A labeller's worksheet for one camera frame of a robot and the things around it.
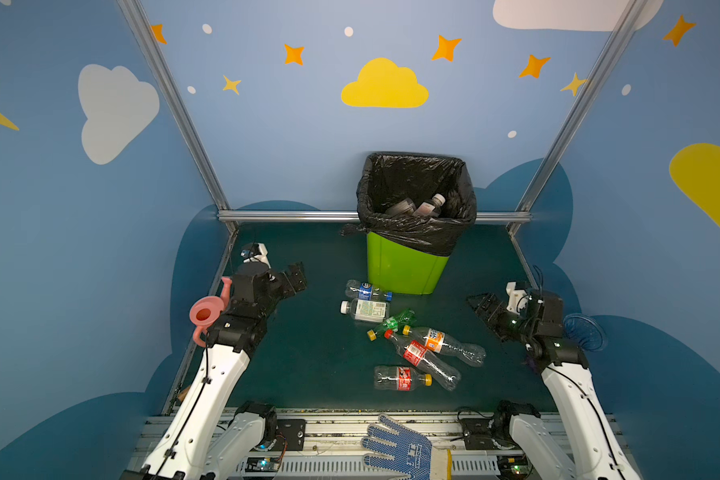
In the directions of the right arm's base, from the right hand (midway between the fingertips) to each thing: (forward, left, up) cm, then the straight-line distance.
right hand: (478, 304), depth 79 cm
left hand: (+3, +49, +9) cm, 50 cm away
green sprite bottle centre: (-1, +21, -12) cm, 25 cm away
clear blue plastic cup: (-7, -25, +1) cm, 26 cm away
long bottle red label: (-13, +7, -18) cm, 23 cm away
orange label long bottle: (-5, +9, -13) cm, 17 cm away
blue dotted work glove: (-33, +16, -18) cm, 41 cm away
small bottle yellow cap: (-17, +20, -12) cm, 29 cm away
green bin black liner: (+12, +19, +5) cm, 23 cm away
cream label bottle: (+35, +18, +3) cm, 40 cm away
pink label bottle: (+32, +11, +6) cm, 34 cm away
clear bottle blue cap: (+11, +31, -13) cm, 35 cm away
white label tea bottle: (+4, +30, -14) cm, 33 cm away
